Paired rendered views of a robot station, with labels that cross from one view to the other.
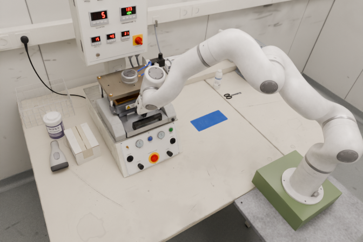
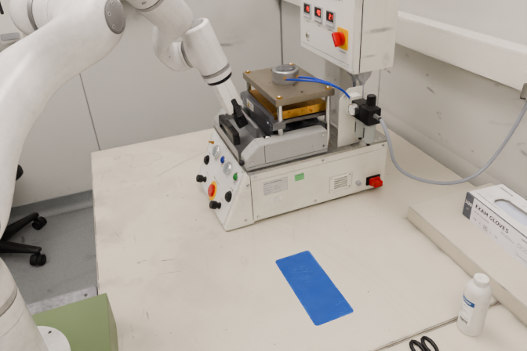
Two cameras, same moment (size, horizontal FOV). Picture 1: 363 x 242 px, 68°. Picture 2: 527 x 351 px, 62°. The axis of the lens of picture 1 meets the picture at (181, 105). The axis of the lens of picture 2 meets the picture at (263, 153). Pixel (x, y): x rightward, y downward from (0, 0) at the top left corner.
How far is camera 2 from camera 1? 1.69 m
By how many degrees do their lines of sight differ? 83
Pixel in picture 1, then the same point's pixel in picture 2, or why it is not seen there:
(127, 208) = (152, 180)
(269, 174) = (81, 313)
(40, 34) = not seen: hidden behind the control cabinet
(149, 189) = (168, 197)
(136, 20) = (343, 0)
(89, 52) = (303, 25)
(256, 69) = not seen: outside the picture
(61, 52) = (397, 65)
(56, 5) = not seen: outside the picture
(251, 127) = not seen: outside the picture
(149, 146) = (219, 169)
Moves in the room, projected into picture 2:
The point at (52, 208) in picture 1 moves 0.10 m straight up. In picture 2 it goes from (180, 138) to (176, 116)
